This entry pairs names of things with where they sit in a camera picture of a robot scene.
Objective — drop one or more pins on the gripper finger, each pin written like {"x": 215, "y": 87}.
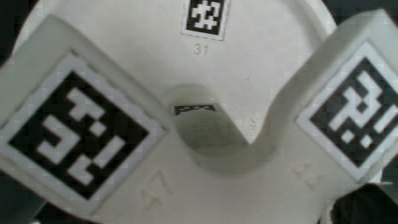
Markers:
{"x": 368, "y": 206}

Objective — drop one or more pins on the white cylindrical table leg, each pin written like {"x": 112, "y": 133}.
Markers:
{"x": 203, "y": 122}

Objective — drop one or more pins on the white table base plate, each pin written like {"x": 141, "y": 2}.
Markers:
{"x": 93, "y": 151}

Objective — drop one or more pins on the white round table top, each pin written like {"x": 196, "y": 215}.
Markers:
{"x": 230, "y": 44}

